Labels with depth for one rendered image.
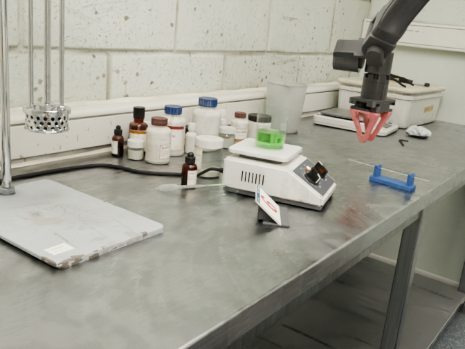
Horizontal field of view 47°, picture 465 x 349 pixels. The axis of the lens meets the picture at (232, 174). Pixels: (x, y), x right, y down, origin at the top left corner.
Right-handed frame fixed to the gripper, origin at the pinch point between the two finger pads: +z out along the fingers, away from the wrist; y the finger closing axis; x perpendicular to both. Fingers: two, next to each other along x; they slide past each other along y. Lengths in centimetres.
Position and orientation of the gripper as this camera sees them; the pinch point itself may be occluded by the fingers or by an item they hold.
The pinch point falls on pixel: (366, 138)
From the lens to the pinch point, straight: 127.7
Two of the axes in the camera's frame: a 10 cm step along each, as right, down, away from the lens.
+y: -6.8, 1.4, -7.2
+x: 7.3, 2.5, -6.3
